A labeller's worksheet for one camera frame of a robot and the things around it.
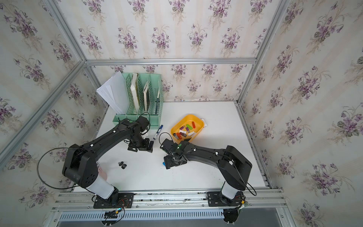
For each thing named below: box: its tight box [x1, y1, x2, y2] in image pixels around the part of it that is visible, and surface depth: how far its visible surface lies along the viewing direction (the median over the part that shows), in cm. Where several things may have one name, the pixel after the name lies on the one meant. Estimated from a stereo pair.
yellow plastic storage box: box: [170, 113, 205, 143], surface depth 104 cm
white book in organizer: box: [130, 73, 140, 113], surface depth 99 cm
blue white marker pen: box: [153, 124, 164, 140], surface depth 102 cm
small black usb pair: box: [117, 161, 128, 170], surface depth 86 cm
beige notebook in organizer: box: [142, 81, 150, 113], surface depth 103 cm
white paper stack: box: [95, 70, 130, 115], surface depth 98 cm
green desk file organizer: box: [112, 72, 165, 130], surface depth 106 cm
